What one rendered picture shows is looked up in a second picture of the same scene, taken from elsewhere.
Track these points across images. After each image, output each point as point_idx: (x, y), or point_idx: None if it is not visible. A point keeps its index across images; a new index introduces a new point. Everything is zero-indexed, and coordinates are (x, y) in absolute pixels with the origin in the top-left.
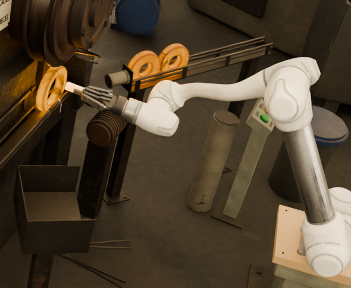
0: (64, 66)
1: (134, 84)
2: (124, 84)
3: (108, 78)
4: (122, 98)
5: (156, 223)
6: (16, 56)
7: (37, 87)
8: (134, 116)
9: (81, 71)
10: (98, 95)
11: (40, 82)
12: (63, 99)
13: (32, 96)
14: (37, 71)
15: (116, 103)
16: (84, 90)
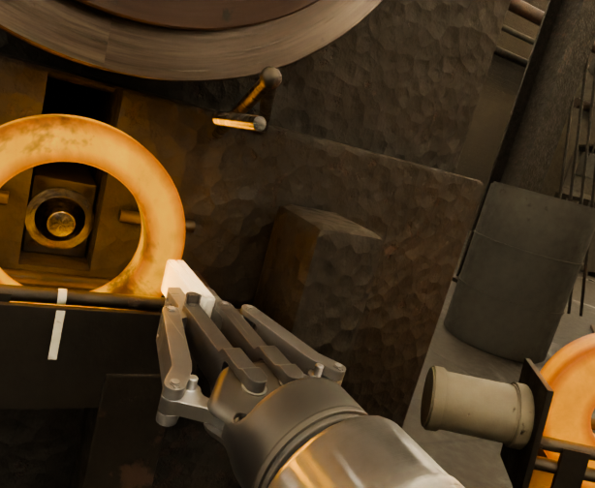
0: (265, 258)
1: (548, 462)
2: (512, 453)
3: (429, 380)
4: (323, 393)
5: None
6: None
7: (90, 255)
8: None
9: (295, 278)
10: (246, 352)
11: (96, 233)
12: (97, 309)
13: (18, 256)
14: (102, 184)
15: (262, 406)
16: (194, 294)
